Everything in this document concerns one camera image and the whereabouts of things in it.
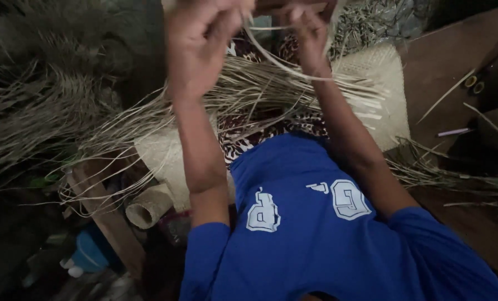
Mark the person's left hand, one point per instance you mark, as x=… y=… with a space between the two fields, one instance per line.
x=199 y=46

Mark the person's right hand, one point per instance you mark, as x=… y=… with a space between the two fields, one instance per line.
x=311 y=39

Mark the person's left fingers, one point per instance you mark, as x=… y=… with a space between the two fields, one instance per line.
x=232 y=16

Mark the person's right fingers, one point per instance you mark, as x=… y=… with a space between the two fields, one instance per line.
x=301 y=19

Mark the pale straw weaving strip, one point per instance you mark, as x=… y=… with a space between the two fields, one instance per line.
x=274 y=58

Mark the leopard print garment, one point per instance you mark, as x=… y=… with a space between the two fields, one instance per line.
x=270 y=125

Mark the bamboo tube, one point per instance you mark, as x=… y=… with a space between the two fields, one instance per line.
x=479 y=87
x=470 y=81

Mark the heap of loose straw strips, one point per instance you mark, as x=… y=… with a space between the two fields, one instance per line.
x=77 y=113

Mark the pale purple pen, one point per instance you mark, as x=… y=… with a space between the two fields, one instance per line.
x=454 y=132

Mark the rolled woven straw mat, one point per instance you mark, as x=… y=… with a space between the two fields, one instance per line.
x=148 y=207

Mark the blue shirt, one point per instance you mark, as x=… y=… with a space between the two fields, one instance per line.
x=328 y=230

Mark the wooden plank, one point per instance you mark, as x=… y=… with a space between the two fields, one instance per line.
x=106 y=213

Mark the blue plastic container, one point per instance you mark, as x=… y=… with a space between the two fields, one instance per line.
x=91 y=251

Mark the white plastic bottle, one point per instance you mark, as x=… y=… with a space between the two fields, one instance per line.
x=71 y=267

